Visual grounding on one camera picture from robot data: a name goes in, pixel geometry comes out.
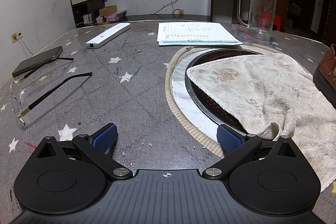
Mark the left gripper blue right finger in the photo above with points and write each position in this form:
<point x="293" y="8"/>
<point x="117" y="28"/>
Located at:
<point x="240" y="148"/>

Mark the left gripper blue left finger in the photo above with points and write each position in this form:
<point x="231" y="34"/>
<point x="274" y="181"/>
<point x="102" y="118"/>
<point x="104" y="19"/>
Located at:
<point x="92" y="149"/>

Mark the brown leather shoe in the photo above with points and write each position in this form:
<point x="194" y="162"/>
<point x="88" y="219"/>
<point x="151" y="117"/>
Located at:
<point x="324" y="77"/>

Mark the white towel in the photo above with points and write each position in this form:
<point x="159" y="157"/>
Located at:
<point x="272" y="95"/>

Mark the grey star pattern table mat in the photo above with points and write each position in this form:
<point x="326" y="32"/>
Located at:
<point x="43" y="179"/>

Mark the white remote control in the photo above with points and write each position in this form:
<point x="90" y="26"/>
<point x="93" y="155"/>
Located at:
<point x="108" y="35"/>

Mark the black smartphone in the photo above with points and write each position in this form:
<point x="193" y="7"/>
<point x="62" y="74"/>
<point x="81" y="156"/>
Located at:
<point x="39" y="59"/>

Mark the white notebook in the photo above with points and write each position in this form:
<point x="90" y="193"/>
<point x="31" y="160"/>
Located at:
<point x="194" y="34"/>

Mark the red plastic stool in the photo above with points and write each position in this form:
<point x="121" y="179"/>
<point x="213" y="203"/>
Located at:
<point x="266" y="20"/>

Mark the cardboard box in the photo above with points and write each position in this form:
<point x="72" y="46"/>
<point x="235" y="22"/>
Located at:
<point x="108" y="10"/>

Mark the black tv console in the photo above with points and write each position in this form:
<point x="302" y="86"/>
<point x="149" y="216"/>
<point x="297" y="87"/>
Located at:
<point x="149" y="17"/>

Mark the clear glass mason jar mug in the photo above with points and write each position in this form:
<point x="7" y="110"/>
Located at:
<point x="256" y="8"/>

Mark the clear frame eyeglasses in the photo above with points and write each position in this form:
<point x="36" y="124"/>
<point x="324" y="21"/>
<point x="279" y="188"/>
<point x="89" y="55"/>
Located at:
<point x="30" y="90"/>

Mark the white wall socket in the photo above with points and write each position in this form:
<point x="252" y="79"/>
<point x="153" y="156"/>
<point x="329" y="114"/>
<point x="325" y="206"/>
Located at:
<point x="16" y="36"/>

